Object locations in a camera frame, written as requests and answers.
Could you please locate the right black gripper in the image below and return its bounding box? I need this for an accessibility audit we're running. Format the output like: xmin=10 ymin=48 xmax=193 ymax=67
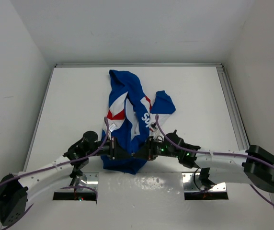
xmin=133 ymin=136 xmax=180 ymax=161

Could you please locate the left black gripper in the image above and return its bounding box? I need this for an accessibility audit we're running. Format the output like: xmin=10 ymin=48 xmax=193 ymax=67
xmin=87 ymin=136 xmax=131 ymax=160

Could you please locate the blue white red jacket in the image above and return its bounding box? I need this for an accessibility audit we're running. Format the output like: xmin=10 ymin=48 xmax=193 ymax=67
xmin=100 ymin=69 xmax=176 ymax=175

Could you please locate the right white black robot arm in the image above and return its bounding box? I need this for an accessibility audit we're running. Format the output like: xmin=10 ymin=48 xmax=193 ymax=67
xmin=132 ymin=132 xmax=274 ymax=193

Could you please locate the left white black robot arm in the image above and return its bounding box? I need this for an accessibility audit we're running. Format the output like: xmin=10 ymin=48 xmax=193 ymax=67
xmin=0 ymin=131 xmax=131 ymax=230

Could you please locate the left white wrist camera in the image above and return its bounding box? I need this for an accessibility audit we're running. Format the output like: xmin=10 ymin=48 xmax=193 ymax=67
xmin=108 ymin=123 xmax=117 ymax=132

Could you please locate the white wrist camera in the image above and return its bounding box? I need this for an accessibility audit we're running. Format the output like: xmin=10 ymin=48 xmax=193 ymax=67
xmin=149 ymin=123 xmax=158 ymax=132
xmin=108 ymin=123 xmax=117 ymax=132

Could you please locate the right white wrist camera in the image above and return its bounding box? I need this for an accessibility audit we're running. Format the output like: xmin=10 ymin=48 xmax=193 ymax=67
xmin=149 ymin=123 xmax=158 ymax=132

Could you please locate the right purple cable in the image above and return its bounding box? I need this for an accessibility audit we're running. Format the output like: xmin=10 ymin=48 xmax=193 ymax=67
xmin=155 ymin=114 xmax=274 ymax=212

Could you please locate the purple cable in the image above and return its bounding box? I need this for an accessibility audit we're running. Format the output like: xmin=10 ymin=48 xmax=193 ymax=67
xmin=155 ymin=114 xmax=274 ymax=212
xmin=0 ymin=116 xmax=110 ymax=230

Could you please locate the metal base plate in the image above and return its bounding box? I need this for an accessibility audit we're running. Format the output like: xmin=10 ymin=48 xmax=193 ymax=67
xmin=53 ymin=171 xmax=228 ymax=201

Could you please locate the aluminium frame rail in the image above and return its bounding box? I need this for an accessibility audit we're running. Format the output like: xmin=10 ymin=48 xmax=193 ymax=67
xmin=55 ymin=62 xmax=249 ymax=149

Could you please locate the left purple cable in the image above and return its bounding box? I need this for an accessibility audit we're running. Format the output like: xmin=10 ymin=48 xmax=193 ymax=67
xmin=0 ymin=116 xmax=110 ymax=230

